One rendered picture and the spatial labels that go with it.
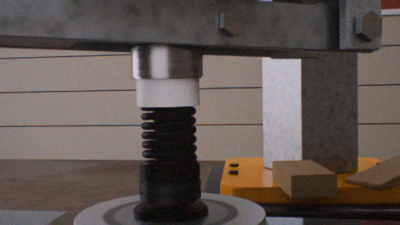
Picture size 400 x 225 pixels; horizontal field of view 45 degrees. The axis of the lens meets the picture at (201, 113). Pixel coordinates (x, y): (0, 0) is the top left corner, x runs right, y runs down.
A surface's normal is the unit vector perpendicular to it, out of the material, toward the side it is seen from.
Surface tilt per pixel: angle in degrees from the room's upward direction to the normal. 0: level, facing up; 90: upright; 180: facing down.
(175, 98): 90
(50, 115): 90
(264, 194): 90
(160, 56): 90
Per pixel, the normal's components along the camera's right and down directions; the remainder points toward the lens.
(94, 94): -0.18, 0.06
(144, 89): -0.64, 0.06
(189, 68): 0.62, 0.03
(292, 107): -0.90, 0.04
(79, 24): 0.36, 0.04
